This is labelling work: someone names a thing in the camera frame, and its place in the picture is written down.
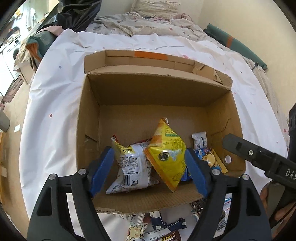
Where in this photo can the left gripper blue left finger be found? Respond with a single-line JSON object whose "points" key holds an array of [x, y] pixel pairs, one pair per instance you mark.
{"points": [[50, 219]]}

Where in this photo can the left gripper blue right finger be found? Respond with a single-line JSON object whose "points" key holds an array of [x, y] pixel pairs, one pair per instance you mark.
{"points": [[247, 218]]}

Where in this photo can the white blue chip bag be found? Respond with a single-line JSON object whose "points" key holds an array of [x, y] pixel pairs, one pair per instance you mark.
{"points": [[198, 206]]}

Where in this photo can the blue yellow cartoon snack bag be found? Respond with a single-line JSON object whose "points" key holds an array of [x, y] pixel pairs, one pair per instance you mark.
{"points": [[210, 156]]}

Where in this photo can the red white snack bar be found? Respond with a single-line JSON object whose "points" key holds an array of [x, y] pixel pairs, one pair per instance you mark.
{"points": [[199, 140]]}

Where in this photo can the white grey snack pouch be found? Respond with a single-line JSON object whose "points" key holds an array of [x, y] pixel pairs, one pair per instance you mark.
{"points": [[134, 168]]}

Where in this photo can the red white snack packet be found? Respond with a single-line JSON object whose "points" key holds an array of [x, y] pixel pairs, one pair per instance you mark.
{"points": [[136, 143]]}

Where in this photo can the brown chocolate bar wrapper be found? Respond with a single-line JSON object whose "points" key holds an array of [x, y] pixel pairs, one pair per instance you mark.
{"points": [[163, 235]]}

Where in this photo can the pink bear snack packet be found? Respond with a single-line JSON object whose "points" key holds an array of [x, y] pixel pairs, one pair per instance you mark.
{"points": [[137, 227]]}

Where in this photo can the person's right hand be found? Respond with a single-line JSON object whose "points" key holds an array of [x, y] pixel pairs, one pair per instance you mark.
{"points": [[271, 195]]}

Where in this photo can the grey trash bin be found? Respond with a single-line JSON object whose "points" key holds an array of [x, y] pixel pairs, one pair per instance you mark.
{"points": [[4, 122]]}

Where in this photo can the white printed bed sheet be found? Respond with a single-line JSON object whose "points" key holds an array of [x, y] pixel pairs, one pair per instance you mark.
{"points": [[49, 129]]}

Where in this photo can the green rolled mat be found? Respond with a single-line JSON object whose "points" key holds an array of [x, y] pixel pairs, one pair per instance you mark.
{"points": [[233, 44]]}

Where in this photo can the brown cardboard box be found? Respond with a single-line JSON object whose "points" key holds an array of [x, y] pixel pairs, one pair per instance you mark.
{"points": [[150, 108]]}

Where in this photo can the beige patterned pillow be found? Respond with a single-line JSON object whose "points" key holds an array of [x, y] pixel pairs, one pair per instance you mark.
{"points": [[156, 9]]}

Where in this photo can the grey patterned blanket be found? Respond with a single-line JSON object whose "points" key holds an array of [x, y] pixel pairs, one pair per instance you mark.
{"points": [[130, 24]]}

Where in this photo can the black plastic bag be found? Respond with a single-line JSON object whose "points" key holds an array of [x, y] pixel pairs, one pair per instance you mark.
{"points": [[72, 14]]}

